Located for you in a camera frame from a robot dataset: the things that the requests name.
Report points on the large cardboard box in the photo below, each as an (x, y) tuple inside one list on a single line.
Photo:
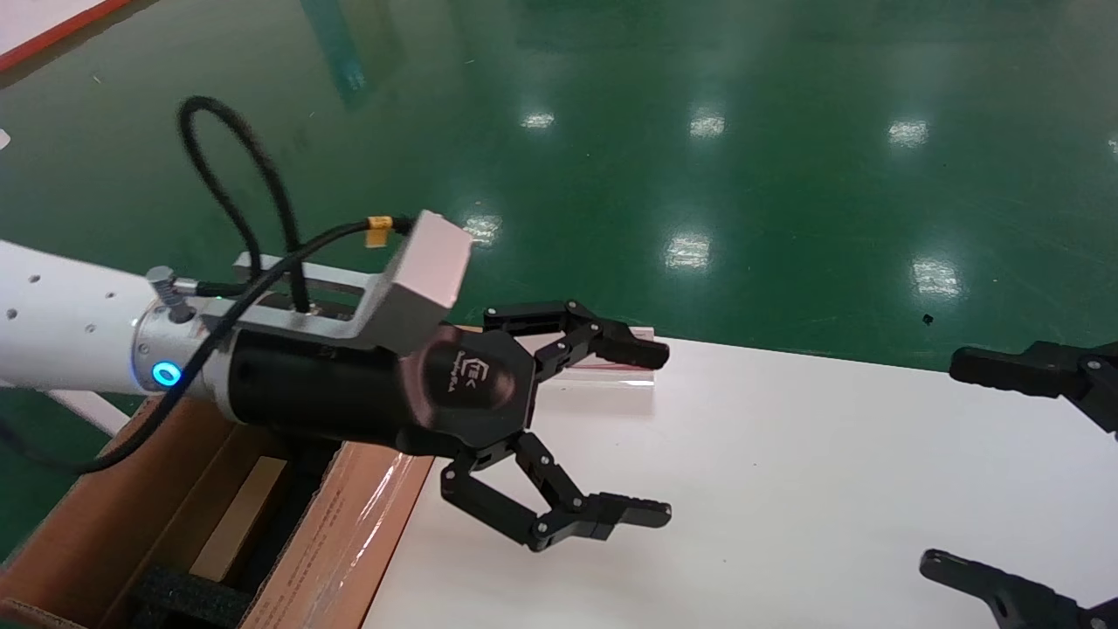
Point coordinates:
[(87, 533)]

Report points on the black foam insert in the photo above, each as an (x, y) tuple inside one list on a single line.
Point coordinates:
[(188, 598)]

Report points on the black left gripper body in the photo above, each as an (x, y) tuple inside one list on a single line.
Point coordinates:
[(349, 393)]

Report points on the acrylic sign with Chinese text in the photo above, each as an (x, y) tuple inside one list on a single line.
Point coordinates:
[(611, 376)]

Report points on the white pipe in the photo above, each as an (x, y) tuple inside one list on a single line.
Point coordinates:
[(87, 411)]

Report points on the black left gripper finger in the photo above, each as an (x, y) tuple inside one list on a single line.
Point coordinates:
[(559, 515), (576, 336)]

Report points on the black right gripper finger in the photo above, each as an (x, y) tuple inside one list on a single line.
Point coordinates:
[(1013, 598), (1057, 371)]

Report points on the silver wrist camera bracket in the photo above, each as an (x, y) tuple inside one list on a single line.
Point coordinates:
[(428, 262)]

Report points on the small cardboard box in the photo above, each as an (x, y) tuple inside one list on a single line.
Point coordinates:
[(240, 515)]

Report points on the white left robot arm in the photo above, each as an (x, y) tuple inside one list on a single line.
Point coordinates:
[(61, 323)]

